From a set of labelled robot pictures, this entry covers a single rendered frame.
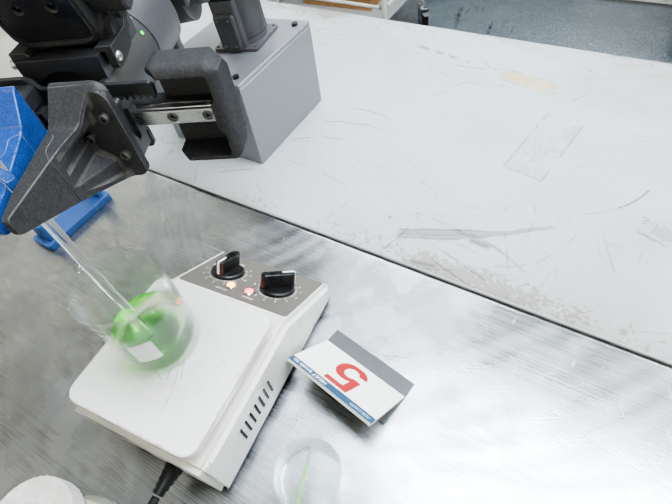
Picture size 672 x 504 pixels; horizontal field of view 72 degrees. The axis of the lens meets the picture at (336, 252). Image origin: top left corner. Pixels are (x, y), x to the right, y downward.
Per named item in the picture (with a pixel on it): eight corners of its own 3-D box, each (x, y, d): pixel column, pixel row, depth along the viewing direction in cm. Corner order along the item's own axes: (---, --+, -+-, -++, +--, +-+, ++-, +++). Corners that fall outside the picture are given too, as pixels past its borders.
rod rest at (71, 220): (96, 190, 62) (81, 171, 60) (113, 198, 61) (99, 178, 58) (36, 243, 57) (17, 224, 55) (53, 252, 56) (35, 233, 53)
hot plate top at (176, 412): (163, 279, 42) (159, 273, 41) (278, 321, 37) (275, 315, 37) (67, 400, 35) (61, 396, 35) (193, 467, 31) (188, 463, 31)
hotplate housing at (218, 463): (229, 264, 52) (205, 216, 46) (334, 299, 48) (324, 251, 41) (93, 457, 40) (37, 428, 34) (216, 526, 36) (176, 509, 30)
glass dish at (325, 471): (268, 465, 38) (261, 458, 37) (326, 432, 39) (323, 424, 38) (294, 533, 35) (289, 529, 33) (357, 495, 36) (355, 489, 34)
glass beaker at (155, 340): (221, 328, 37) (182, 266, 30) (165, 395, 34) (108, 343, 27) (162, 293, 40) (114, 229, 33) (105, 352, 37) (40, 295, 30)
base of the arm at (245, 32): (237, 27, 63) (221, -21, 58) (279, 26, 61) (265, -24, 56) (212, 53, 59) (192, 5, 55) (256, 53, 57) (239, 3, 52)
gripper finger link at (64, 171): (96, 173, 28) (34, 84, 23) (153, 170, 27) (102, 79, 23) (46, 267, 23) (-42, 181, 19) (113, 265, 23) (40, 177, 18)
